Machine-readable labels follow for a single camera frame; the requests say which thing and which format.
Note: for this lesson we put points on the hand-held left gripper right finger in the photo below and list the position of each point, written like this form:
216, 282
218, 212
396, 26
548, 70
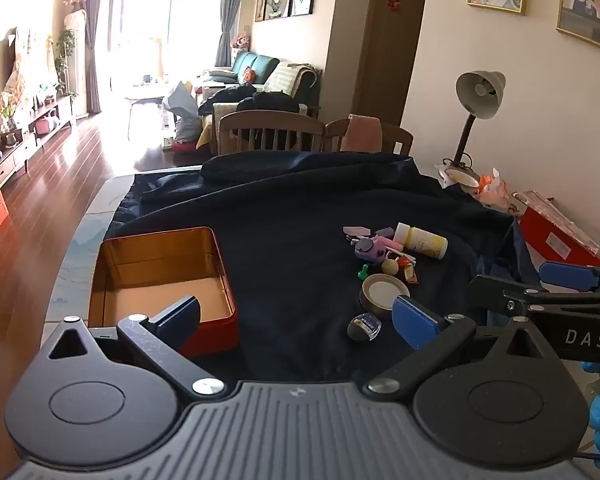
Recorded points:
415, 325

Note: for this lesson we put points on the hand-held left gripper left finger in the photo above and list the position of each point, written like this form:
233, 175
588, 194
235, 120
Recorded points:
180, 322

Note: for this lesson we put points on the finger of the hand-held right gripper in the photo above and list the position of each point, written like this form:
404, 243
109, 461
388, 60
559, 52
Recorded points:
567, 276
495, 292

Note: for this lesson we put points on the cream round ball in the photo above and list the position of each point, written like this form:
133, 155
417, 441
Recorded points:
390, 267

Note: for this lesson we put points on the red tin box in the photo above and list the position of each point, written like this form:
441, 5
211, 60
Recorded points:
130, 280

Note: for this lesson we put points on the green pawn piece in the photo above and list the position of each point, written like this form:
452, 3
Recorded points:
363, 273

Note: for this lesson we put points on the red flat box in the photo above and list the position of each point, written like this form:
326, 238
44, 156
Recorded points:
555, 237

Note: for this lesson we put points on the round metal tin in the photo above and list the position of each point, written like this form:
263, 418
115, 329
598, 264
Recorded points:
382, 292

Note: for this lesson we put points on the black oval case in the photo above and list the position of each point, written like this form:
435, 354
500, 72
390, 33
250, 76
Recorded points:
362, 330

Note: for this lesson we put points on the red snack packet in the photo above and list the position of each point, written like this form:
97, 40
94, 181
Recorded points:
407, 270

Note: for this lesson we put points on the pink tube eraser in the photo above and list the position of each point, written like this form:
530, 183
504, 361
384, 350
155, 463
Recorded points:
396, 245

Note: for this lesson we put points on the white and yellow bottle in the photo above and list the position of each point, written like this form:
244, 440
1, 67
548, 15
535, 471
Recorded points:
425, 242

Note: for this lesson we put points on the purple toy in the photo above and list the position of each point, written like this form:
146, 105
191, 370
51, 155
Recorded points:
372, 250

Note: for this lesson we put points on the purple block eraser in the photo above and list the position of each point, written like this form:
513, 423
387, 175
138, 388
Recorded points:
385, 233

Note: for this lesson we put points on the orange and white bag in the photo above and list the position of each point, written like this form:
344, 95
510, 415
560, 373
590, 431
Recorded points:
495, 190

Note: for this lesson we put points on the lilac flat eraser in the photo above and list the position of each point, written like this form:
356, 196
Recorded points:
357, 232

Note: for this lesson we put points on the dark blue cloth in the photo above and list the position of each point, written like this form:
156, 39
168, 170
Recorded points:
280, 220

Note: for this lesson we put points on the wooden chair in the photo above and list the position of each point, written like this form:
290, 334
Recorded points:
270, 120
397, 137

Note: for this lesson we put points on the pink towel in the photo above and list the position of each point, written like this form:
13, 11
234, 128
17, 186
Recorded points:
362, 132

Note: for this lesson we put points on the grey desk lamp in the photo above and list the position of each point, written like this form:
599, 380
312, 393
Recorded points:
480, 90

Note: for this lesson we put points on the white plastic bag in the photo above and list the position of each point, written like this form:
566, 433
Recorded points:
182, 105

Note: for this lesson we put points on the dark clothes pile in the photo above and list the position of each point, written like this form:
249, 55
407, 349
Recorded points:
230, 97

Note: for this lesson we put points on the white coffee table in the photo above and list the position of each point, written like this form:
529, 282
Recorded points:
147, 94

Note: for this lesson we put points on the wooden media cabinet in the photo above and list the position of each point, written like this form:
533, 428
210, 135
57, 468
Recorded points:
25, 145

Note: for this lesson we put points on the brown wooden door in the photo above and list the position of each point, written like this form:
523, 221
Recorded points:
380, 50

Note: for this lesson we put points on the white sofa blanket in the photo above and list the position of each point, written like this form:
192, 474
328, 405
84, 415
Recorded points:
290, 77

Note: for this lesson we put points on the teal sofa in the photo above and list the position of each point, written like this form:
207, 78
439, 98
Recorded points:
260, 62

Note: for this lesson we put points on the grey curtain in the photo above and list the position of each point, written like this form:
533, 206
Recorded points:
94, 45
227, 15

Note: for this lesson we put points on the green potted plant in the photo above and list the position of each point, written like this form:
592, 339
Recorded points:
66, 55

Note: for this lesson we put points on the red door ornament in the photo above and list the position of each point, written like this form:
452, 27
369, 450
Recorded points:
394, 0

